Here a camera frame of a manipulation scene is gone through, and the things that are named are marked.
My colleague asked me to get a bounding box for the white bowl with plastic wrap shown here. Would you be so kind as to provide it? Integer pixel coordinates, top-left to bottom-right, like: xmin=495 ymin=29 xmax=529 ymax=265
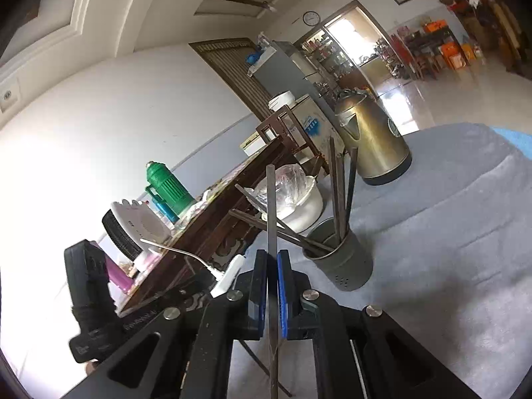
xmin=249 ymin=165 xmax=324 ymax=233

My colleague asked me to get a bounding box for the dark carved wooden table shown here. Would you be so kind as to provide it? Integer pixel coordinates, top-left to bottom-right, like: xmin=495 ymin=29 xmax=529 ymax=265
xmin=118 ymin=137 xmax=329 ymax=315

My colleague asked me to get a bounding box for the blue bottle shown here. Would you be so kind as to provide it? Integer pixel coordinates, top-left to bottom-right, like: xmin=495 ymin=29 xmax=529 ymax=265
xmin=151 ymin=197 xmax=180 ymax=223

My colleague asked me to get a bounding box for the cluttered wooden shelf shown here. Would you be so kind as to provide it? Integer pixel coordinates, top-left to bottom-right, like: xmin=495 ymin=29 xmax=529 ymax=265
xmin=395 ymin=21 xmax=471 ymax=80

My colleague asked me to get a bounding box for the white box with blue print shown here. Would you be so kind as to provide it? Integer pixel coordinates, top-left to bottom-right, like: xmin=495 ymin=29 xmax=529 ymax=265
xmin=293 ymin=93 xmax=345 ymax=161

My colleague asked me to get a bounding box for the blue and white object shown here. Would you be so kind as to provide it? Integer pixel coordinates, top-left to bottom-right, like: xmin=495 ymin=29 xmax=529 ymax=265
xmin=245 ymin=44 xmax=276 ymax=68

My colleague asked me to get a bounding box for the green thermos flask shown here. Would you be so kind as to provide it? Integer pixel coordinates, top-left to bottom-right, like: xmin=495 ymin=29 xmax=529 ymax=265
xmin=145 ymin=161 xmax=196 ymax=219

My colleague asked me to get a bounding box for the white plastic jar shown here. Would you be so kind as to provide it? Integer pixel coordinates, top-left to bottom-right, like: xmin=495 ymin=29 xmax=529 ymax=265
xmin=268 ymin=91 xmax=297 ymax=111

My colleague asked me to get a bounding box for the brass coloured electric kettle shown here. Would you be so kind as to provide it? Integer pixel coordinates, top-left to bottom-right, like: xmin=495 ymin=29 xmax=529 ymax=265
xmin=334 ymin=89 xmax=413 ymax=186

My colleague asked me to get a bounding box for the light blue cloth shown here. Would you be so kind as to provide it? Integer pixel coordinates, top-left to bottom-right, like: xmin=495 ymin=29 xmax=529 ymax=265
xmin=490 ymin=127 xmax=532 ymax=157

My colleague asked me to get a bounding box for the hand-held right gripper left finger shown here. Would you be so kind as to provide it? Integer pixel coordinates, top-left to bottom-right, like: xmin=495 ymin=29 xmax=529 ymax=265
xmin=62 ymin=249 xmax=269 ymax=399

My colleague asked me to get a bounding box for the white cable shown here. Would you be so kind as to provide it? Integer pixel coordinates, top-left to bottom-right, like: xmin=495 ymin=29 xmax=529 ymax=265
xmin=139 ymin=238 xmax=221 ymax=279

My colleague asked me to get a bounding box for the grey refrigerator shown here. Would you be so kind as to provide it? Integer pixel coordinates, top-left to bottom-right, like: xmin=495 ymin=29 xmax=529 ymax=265
xmin=249 ymin=41 xmax=333 ymax=105

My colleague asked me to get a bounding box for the grey blue table cloth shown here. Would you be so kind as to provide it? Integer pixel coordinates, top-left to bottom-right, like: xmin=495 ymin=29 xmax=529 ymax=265
xmin=224 ymin=122 xmax=532 ymax=399

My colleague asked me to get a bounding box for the white fan heater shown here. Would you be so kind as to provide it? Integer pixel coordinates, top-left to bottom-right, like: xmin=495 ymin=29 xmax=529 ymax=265
xmin=102 ymin=200 xmax=174 ymax=262

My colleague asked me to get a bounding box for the purple bottle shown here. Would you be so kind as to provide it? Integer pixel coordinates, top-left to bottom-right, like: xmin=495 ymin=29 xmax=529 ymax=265
xmin=97 ymin=253 xmax=134 ymax=294

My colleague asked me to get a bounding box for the cream box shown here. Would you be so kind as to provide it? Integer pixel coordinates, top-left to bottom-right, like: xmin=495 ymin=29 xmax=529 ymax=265
xmin=240 ymin=131 xmax=271 ymax=157

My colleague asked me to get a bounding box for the dark wooden chair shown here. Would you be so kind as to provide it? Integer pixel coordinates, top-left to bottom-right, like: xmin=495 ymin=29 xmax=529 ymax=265
xmin=255 ymin=105 xmax=323 ymax=175

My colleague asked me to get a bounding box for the pink cup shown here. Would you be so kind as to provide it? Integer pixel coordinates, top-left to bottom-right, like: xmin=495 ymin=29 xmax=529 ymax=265
xmin=133 ymin=249 xmax=165 ymax=273

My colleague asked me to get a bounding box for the white power strip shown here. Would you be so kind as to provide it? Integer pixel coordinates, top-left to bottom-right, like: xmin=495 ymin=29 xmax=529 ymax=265
xmin=210 ymin=254 xmax=246 ymax=299

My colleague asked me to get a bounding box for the dark wooden cabinet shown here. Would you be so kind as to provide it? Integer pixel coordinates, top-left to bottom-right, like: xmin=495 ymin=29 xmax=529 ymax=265
xmin=428 ymin=0 xmax=532 ymax=76

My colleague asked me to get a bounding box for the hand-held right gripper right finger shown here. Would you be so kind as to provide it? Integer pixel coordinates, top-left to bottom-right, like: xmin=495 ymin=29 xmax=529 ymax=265
xmin=277 ymin=249 xmax=480 ymax=399

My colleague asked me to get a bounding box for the grey metal utensil holder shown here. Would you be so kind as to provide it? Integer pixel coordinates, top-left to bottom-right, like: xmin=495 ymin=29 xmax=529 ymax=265
xmin=303 ymin=216 xmax=373 ymax=292

